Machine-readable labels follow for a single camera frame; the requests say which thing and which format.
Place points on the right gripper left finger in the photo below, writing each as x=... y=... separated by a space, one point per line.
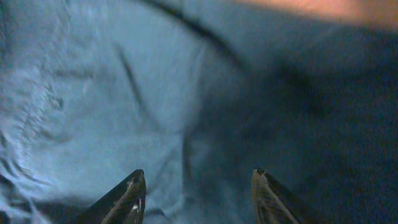
x=124 y=204

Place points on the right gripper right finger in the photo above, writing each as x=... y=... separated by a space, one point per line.
x=275 y=204

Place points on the navy blue shorts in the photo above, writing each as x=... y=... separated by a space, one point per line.
x=197 y=94

